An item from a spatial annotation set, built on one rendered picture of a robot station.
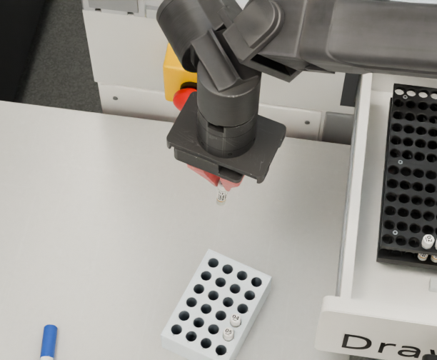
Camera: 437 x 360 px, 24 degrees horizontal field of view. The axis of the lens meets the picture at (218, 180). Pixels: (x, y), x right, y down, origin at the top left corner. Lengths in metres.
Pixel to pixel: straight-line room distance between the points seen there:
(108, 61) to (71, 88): 1.04
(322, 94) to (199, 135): 0.37
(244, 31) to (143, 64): 0.47
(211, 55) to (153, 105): 0.49
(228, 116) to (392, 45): 0.18
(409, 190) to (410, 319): 0.17
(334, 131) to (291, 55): 0.54
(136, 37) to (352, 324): 0.45
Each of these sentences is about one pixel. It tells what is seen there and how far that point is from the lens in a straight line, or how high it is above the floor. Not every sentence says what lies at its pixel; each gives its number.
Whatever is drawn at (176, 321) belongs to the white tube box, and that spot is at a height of 0.80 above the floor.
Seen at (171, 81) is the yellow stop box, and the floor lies 0.89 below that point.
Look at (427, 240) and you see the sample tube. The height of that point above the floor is 0.91.
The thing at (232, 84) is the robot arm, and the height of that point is 1.18.
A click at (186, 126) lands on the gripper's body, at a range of 1.01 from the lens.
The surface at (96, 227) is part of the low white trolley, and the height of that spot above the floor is 0.76.
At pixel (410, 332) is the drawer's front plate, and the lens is 1.11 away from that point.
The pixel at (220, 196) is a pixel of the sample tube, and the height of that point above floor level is 0.96.
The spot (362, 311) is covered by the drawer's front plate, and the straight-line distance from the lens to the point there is 1.08.
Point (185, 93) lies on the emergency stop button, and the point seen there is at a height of 0.89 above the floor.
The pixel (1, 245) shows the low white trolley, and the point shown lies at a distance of 1.32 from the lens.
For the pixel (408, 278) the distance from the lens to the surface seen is 1.21.
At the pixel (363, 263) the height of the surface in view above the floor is 0.84.
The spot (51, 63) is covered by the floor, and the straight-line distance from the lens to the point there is 2.44.
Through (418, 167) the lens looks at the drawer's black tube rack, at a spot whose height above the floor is 0.90.
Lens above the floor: 1.91
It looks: 59 degrees down
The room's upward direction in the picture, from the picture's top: straight up
